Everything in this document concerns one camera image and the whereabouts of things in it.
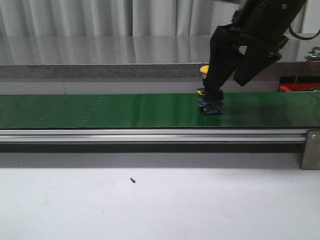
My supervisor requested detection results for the metal conveyor support bracket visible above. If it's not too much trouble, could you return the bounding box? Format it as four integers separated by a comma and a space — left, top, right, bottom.
300, 130, 320, 170

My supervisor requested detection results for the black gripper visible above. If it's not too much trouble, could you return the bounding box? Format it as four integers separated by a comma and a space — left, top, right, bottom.
203, 0, 306, 99

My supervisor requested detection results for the yellow push button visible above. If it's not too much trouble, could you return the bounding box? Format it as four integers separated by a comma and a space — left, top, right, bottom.
196, 64, 224, 116

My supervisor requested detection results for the aluminium conveyor frame rail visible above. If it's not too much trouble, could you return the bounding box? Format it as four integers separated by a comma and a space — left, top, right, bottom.
0, 128, 308, 143

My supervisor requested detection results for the grey stone counter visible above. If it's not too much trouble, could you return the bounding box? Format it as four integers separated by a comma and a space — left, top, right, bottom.
0, 32, 320, 81

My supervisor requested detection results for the green conveyor belt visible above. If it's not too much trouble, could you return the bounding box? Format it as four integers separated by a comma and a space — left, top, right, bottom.
0, 92, 320, 129

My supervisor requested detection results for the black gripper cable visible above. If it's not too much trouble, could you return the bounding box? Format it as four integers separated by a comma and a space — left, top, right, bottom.
288, 22, 320, 41

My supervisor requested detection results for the small green circuit board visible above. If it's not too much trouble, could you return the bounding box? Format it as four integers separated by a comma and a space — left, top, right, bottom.
305, 47, 320, 61

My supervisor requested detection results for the grey curtain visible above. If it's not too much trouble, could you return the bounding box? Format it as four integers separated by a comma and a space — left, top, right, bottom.
0, 0, 308, 38

